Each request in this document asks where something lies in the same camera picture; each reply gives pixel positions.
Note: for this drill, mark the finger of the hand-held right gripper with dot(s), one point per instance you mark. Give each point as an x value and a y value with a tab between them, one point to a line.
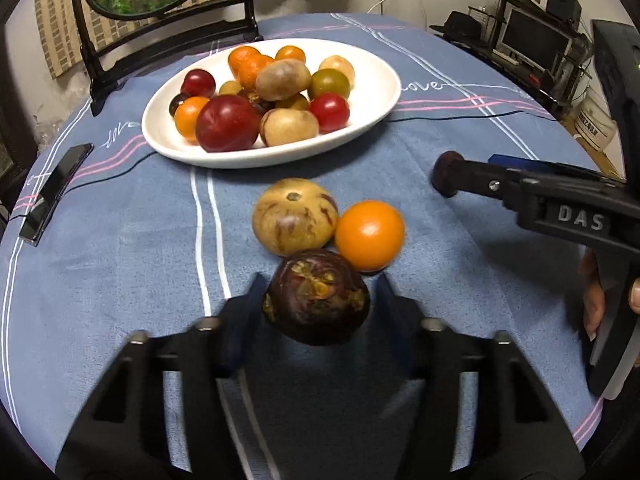
530	166
480	180

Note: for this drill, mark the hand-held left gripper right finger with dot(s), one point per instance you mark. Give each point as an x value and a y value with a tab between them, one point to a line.
395	320

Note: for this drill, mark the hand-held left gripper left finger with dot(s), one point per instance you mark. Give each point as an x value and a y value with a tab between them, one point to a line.
245	330

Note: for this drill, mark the small dark purple fruit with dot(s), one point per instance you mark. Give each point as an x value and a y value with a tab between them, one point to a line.
174	104
444	172

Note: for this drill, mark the large dark mangosteen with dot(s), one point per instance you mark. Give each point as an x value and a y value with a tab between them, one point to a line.
316	297

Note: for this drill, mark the white oval plate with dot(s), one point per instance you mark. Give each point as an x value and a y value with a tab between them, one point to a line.
370	85

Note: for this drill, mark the red tomato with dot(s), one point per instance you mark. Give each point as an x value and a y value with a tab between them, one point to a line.
329	111

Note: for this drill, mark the green yellow tomato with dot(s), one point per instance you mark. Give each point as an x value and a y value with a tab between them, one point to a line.
328	84

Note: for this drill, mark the pale pepino melon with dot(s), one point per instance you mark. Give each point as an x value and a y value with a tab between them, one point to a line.
340	66

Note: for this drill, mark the small yellow fruit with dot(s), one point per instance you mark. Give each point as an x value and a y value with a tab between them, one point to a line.
230	88
295	103

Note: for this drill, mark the dark red plum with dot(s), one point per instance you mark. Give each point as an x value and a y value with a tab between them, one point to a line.
198	83
227	122

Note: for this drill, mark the orange tomato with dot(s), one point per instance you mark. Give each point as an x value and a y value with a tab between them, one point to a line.
370	235
290	53
189	119

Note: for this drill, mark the small dark mangosteen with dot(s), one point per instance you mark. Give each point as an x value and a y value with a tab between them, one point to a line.
262	106

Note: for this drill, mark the orange mandarin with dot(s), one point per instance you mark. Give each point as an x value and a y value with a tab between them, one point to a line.
252	74
241	55

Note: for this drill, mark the person's right hand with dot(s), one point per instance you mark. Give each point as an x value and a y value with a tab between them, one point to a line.
592	295

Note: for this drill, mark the white bucket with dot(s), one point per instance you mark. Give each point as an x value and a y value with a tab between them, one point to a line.
592	125

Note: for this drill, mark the black computer desk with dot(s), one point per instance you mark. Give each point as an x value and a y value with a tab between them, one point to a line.
540	87

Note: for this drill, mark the striped pepino melon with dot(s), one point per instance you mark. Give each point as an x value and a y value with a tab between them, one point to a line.
293	216

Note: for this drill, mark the computer monitor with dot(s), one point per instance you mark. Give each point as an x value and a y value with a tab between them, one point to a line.
535	40

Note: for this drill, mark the blue striped tablecloth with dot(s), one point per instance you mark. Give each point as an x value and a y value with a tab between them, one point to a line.
125	270

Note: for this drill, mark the black hat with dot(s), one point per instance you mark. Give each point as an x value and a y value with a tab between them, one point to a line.
462	25

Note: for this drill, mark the black speaker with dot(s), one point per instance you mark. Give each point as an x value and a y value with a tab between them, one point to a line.
562	2

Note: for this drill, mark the black smartphone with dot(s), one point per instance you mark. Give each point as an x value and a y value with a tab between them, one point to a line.
55	192

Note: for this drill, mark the beige bamboo wall hanging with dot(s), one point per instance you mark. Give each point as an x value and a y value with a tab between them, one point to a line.
60	25

